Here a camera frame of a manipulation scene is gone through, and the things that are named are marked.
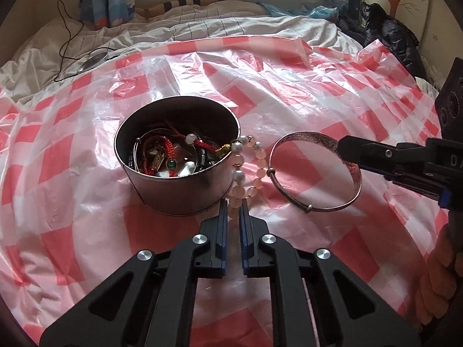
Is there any blue printed curtain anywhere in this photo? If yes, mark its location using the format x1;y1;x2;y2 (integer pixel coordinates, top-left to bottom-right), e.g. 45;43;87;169
78;0;137;32

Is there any red cord gold charm bracelet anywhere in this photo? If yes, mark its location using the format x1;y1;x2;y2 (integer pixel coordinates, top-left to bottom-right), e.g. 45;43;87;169
163;125;232;157

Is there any pale pink bead bracelet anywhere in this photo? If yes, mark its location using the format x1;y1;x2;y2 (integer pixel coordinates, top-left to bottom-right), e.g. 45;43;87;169
226;140;269;211

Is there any round metal lid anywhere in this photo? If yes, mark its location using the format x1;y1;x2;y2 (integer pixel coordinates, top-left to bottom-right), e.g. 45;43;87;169
77;52;110;73

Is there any round metal tin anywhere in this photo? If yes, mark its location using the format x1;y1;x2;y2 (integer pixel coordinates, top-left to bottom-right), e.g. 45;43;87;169
114;95;241;216

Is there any white duvet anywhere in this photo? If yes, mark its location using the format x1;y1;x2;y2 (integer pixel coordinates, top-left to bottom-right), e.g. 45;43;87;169
0;2;363;106

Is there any black jacket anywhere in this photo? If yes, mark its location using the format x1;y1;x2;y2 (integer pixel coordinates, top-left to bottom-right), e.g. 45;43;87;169
336;0;428;81

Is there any black cable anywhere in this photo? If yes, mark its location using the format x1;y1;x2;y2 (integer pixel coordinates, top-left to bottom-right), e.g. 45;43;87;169
54;0;117;82

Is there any silver bangle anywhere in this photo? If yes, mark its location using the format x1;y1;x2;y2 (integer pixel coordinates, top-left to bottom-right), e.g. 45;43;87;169
267;131;363;214

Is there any striped pillow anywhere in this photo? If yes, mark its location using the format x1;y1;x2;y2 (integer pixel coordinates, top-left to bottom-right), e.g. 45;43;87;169
135;0;219;20

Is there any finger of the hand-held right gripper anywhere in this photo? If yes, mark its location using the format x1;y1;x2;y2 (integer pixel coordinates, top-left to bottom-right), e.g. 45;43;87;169
337;134;427;174
357;164;451;209

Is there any white bead bracelet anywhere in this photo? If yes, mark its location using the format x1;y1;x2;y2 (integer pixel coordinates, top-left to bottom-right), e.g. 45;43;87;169
231;134;256;183

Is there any person's right hand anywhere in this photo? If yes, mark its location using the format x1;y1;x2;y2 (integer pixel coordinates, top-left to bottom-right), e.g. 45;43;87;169
414;220;463;328

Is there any blue plastic bag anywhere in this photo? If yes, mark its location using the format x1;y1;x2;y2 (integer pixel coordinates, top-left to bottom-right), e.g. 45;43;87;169
258;1;339;21

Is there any cream headboard with tree print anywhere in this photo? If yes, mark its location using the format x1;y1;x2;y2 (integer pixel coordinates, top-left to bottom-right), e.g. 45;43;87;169
361;0;442;59

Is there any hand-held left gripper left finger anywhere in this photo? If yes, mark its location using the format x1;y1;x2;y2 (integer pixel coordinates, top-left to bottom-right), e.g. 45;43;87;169
39;200;229;347

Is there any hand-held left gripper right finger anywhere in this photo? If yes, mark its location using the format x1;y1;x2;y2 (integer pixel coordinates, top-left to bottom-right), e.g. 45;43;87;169
239;200;422;347

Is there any red white checkered plastic sheet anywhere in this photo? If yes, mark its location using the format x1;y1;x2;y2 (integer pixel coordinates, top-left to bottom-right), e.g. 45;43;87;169
0;36;453;347

